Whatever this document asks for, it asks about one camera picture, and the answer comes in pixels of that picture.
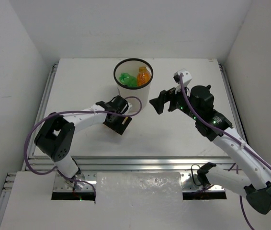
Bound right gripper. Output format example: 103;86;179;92
150;80;200;120

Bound orange juice bottle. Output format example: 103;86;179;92
137;67;151;87

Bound green plastic bottle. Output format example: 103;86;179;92
119;72;137;88

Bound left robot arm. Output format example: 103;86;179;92
34;96;132;179

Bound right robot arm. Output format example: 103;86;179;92
149;85;271;215

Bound white bin with black rim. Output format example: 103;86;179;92
113;58;154;112

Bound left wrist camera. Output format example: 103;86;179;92
122;102;133;115

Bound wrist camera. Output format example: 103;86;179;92
173;69;192;94
122;102;133;115

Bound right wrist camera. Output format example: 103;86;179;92
173;69;192;94

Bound aluminium front rail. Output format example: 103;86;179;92
24;156;234;172

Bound right aluminium side rail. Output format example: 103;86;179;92
218;62;248;143

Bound aluminium side rail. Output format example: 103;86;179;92
218;62;248;143
27;62;59;160

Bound left aluminium side rail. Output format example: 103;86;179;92
27;62;59;160

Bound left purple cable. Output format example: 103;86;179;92
24;96;143;199

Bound purple cable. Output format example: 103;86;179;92
178;73;271;230
24;96;143;199

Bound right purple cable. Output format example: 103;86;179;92
178;73;271;230

